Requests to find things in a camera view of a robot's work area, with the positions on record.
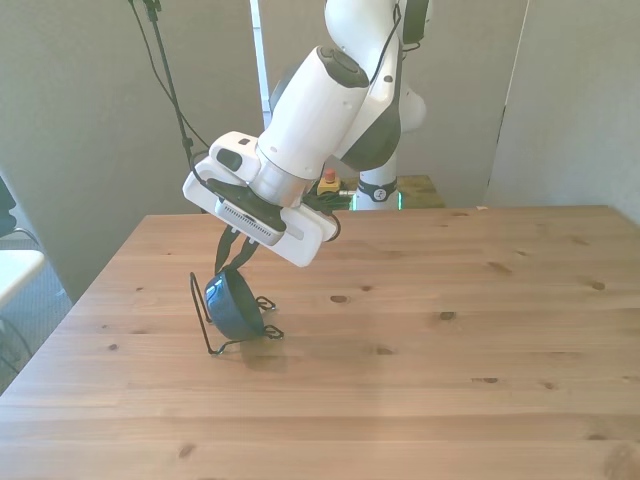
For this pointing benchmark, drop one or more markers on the red emergency stop button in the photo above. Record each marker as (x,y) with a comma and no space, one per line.
(329,184)

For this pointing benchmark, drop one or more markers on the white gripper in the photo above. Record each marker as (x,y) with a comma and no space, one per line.
(305,240)

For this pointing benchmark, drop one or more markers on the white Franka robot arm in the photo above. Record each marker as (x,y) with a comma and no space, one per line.
(325,100)

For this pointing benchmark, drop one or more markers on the blue bowl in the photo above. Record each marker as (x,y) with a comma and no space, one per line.
(235,305)

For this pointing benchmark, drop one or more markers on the black camera stand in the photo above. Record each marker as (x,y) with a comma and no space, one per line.
(167,75)

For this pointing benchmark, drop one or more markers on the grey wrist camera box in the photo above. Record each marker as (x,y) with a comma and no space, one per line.
(250,220)

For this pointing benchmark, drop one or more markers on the black chair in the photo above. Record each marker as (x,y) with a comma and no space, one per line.
(6,210)

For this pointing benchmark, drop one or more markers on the white side table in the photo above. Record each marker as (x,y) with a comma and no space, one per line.
(17,275)

